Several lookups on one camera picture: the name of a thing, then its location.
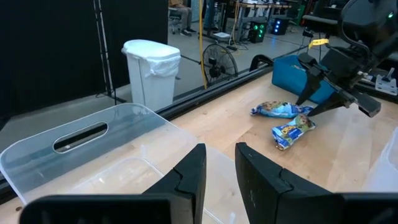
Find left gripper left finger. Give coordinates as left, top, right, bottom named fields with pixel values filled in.
left=142, top=142, right=207, bottom=224

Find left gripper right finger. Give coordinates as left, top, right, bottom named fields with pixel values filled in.
left=234, top=142, right=345, bottom=224

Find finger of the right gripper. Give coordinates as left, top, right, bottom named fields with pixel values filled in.
left=307, top=89, right=356, bottom=118
left=294, top=70, right=326, bottom=106

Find blue granola bar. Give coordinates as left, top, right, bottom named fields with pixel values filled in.
left=250, top=100, right=315, bottom=119
left=271, top=113, right=317, bottom=151

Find blue plastic bin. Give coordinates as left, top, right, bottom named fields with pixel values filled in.
left=271, top=54, right=340, bottom=106

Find yellow tag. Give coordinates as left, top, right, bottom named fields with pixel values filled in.
left=308, top=38, right=330, bottom=50

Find black office chair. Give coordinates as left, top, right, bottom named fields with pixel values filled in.
left=302, top=14, right=343, bottom=35

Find computer tower blue lights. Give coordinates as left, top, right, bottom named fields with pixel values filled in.
left=271, top=17, right=290, bottom=36

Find computer tower green lights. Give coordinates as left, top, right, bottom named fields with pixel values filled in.
left=248, top=20, right=269, bottom=44

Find black floor fan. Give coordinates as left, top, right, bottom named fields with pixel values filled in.
left=201, top=43, right=239, bottom=87

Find white trash can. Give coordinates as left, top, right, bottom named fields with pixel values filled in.
left=121, top=39, right=182, bottom=112

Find person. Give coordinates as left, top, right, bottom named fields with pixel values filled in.
left=167, top=0, right=199, bottom=37

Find black curtain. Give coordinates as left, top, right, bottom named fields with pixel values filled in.
left=0, top=0, right=169, bottom=119

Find grey metal bracket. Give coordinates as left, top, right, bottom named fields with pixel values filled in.
left=374, top=67, right=398, bottom=96

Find clear plastic handled bin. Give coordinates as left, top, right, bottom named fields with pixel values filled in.
left=361, top=126, right=398, bottom=194
left=0, top=102, right=249, bottom=224

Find yellow hanging cable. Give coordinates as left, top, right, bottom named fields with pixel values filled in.
left=197, top=0, right=209, bottom=90

